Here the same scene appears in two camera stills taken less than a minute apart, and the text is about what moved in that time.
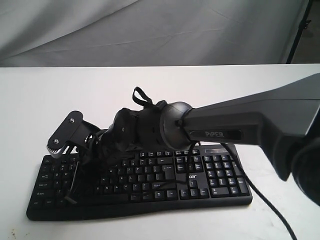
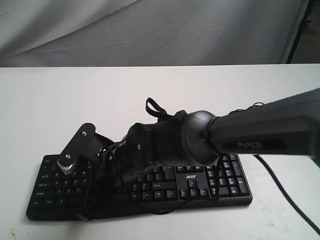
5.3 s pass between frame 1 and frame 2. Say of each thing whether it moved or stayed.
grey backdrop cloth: stayed
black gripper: moved
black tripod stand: stayed
